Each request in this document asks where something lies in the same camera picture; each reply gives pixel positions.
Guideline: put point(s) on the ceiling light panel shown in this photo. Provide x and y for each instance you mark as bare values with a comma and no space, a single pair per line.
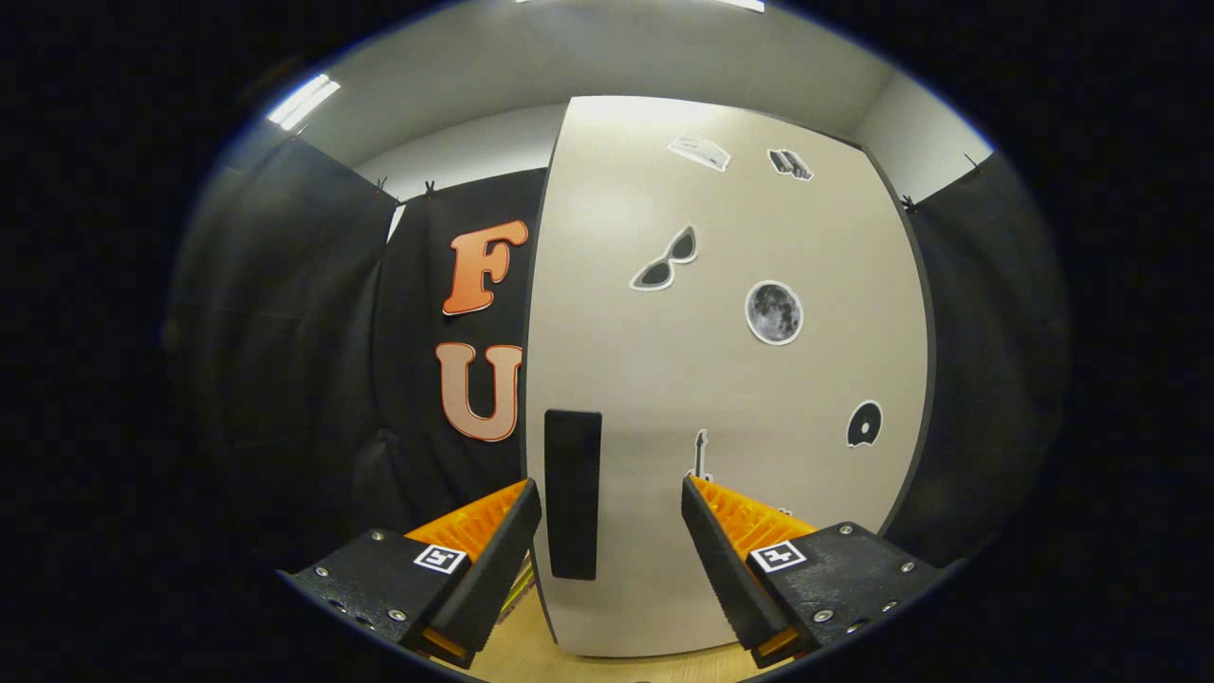
303,102
740,5

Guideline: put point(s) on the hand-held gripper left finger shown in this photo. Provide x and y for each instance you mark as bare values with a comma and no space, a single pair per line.
498,569

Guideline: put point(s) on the grey shoe cabinet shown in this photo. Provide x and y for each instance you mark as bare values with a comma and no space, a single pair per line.
931,327

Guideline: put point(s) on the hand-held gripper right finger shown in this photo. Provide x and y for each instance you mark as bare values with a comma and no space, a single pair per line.
726,569

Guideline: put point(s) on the beige shoe cabinet door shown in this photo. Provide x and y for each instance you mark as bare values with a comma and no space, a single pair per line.
664,379

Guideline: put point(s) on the yellow edged book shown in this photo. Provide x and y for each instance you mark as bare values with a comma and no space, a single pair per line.
520,588

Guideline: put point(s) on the black backdrop cloth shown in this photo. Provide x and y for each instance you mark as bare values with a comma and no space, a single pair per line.
285,332

